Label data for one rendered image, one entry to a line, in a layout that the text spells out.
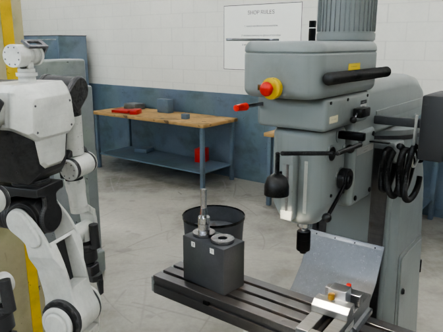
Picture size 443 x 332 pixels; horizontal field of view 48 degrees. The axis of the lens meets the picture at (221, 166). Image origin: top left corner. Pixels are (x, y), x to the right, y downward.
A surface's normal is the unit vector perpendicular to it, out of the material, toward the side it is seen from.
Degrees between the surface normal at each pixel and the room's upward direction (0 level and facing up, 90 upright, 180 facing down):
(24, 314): 90
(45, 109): 90
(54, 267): 115
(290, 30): 90
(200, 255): 90
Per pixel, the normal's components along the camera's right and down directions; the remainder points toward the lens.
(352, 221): -0.61, 0.19
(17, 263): 0.80, 0.15
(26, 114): 0.44, 0.13
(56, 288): -0.32, 0.22
